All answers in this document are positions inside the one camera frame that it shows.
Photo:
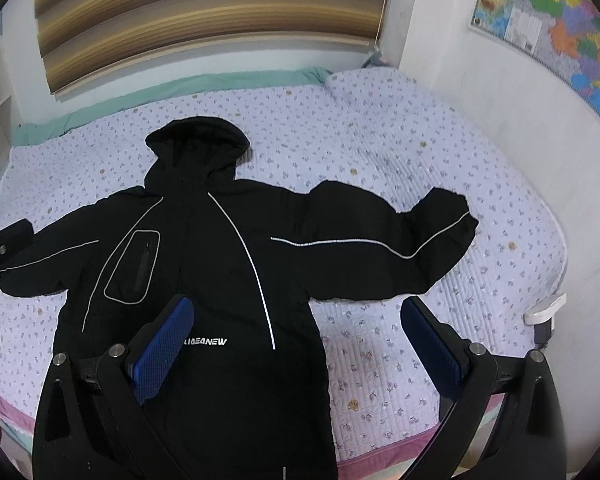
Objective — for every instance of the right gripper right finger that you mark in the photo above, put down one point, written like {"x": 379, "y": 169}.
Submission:
{"x": 528, "y": 439}

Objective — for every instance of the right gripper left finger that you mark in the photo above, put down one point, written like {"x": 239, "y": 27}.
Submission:
{"x": 90, "y": 423}

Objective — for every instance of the colourful wall map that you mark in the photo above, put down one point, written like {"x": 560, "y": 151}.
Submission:
{"x": 562, "y": 35}

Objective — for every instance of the black hooded jacket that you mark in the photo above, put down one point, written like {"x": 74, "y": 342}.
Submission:
{"x": 249, "y": 386}

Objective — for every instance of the striped brown window blind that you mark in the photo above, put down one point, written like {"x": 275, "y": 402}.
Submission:
{"x": 81, "y": 39}

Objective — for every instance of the green bed sheet edge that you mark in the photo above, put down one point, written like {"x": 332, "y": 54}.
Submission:
{"x": 31, "y": 134}

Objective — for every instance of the floral quilted bed cover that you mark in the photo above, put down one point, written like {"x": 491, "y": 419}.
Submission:
{"x": 375, "y": 129}

